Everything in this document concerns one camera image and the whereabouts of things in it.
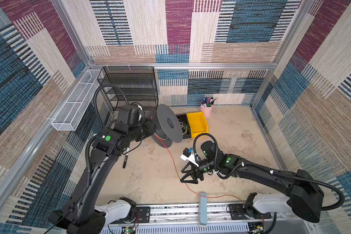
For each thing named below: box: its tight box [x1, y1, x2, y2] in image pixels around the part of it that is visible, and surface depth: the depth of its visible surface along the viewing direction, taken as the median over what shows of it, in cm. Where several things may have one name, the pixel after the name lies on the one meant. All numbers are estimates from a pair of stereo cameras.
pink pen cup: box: [199, 97, 218, 118], surface depth 110 cm
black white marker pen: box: [122, 146, 130, 169], surface depth 93 cm
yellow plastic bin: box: [186, 111, 209, 138], surface depth 108 cm
